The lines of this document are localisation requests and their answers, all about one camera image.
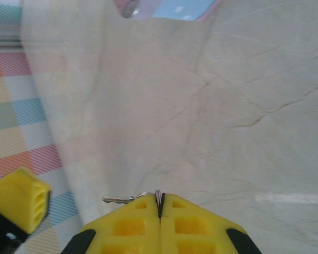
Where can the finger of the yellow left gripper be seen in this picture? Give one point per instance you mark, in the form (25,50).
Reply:
(16,195)

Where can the small silver key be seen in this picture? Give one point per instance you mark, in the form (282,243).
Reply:
(116,199)

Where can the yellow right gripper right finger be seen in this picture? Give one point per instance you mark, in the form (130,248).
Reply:
(193,227)

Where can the blue cartoon tin box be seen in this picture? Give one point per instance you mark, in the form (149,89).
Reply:
(175,8)

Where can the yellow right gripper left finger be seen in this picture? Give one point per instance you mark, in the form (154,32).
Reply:
(127,227)

